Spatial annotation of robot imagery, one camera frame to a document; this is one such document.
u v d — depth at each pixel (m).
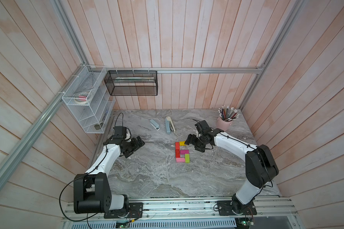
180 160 0.91
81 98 0.73
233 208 0.68
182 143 0.98
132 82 0.89
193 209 0.76
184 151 0.95
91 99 0.73
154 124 1.07
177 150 0.96
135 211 0.73
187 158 0.92
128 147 0.74
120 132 0.68
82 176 0.42
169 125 1.07
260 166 0.48
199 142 0.78
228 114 1.03
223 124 1.01
